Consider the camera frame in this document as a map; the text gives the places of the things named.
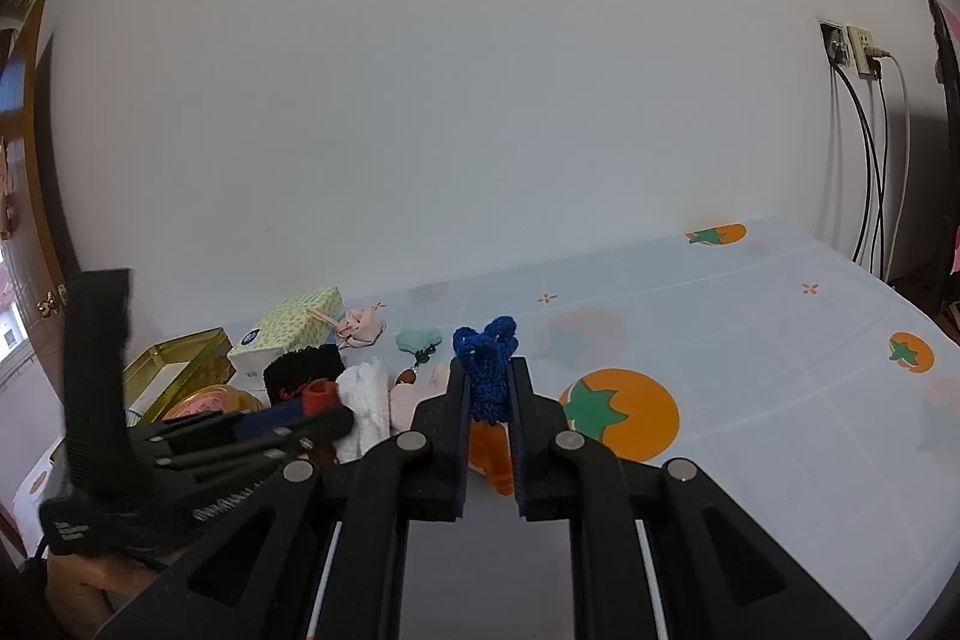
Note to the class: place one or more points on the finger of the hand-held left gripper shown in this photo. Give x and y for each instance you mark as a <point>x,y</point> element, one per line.
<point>315,426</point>
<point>262,419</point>

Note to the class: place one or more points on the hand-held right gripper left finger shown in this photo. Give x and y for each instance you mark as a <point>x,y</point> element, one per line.
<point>462,452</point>

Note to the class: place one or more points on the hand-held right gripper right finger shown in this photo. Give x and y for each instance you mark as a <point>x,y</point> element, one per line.
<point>519,460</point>

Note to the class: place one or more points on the red fabric item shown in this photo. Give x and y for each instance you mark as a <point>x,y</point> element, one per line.
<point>319,395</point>

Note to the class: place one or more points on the white fluffy cloth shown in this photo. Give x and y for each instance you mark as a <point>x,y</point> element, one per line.
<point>364,407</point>

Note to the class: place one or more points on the pink sock with yellow trim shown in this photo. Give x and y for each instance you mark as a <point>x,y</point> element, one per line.
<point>409,409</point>

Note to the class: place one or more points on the gold tin box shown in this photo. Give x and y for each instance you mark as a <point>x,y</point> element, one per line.
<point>172,355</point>

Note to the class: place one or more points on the blue and orange crocheted toy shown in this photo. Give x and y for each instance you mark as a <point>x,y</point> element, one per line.
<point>484,370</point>

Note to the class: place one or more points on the person's left hand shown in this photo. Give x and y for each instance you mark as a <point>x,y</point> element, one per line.
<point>82,591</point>

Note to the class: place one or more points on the round gold tin lid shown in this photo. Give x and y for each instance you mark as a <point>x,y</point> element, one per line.
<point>214,400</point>

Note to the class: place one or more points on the black fuzzy cloth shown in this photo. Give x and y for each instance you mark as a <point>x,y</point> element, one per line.
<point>300,366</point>

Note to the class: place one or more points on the yellow green patterned tissue box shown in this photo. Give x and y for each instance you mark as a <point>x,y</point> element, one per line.
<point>292,321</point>

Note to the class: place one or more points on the pink door ornament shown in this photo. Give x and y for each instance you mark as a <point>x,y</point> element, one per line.
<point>6,183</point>

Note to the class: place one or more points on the brown wooden door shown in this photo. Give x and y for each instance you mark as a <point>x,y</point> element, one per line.
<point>34,160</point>

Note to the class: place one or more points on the persimmon print tablecloth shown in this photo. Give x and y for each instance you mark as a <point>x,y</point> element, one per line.
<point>750,347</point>

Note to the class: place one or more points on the blue patterned transom window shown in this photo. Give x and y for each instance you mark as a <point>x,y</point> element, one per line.
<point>7,85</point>

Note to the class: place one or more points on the white charger plug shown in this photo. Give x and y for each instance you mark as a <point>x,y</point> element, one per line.
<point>876,51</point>

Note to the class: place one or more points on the pink cloth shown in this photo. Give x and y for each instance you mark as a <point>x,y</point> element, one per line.
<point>951,21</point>

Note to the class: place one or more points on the dark wall socket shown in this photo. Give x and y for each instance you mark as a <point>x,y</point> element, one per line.
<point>832,40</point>

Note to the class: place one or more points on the white wall socket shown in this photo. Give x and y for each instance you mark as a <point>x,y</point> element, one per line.
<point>859,59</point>

